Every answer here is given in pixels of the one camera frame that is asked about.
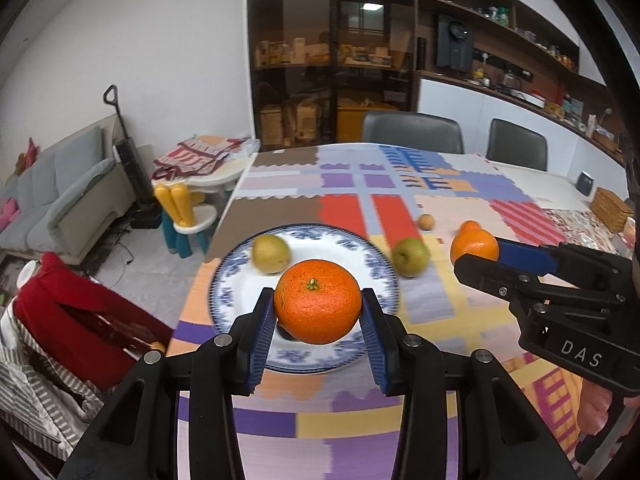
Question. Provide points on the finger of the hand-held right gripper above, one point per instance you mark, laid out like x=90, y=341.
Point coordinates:
x=525, y=257
x=490, y=275

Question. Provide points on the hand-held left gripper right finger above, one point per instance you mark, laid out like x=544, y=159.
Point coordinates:
x=373, y=342

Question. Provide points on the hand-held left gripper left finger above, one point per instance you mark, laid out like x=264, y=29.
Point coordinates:
x=260, y=342

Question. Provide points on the small orange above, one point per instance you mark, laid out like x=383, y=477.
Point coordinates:
x=470, y=226

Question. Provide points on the large orange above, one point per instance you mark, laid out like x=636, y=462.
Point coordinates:
x=317, y=302

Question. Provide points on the green apple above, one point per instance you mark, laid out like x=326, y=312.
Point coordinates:
x=410, y=258

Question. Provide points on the small brown round fruit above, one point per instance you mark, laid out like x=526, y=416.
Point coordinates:
x=426, y=222

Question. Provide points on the blue patterned white plate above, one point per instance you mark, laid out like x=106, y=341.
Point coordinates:
x=325, y=245

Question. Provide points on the person's right hand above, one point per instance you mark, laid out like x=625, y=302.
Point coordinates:
x=595, y=407

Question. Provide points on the yellow-green pear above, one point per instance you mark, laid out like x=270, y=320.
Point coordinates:
x=270, y=255

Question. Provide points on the dark blue canister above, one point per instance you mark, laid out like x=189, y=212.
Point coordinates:
x=585, y=182

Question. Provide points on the wicker box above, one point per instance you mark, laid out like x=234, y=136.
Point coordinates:
x=610, y=207

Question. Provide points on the grey dining chair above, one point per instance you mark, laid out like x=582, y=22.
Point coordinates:
x=517, y=142
x=412, y=130

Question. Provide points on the colourful patchwork tablecloth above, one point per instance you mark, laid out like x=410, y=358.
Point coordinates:
x=380, y=200

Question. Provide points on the yellow and blue child chair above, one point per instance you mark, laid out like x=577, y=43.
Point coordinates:
x=182, y=210

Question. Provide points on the white child table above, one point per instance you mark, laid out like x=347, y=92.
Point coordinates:
x=220, y=180

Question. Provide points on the red striped cloth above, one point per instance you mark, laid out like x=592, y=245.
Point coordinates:
x=200, y=155

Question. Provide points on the red garment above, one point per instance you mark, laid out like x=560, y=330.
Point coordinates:
x=65, y=310

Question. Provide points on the black upright vacuum cleaner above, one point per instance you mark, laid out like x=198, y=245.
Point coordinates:
x=132, y=170

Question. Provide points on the black thermos bottle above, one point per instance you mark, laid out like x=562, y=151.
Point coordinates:
x=420, y=55

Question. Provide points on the grey striped cloth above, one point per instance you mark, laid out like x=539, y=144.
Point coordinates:
x=35, y=390

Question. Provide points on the grey sofa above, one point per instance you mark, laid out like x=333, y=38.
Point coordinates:
x=60, y=200

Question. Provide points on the pink plush toy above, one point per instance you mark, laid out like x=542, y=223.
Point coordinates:
x=9, y=215

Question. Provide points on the red plush toy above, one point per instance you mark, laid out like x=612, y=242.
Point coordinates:
x=27, y=155

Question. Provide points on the dark glass cabinet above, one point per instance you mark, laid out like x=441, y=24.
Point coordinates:
x=300, y=35

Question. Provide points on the black wall water dispenser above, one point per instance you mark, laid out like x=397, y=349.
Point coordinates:
x=455, y=42

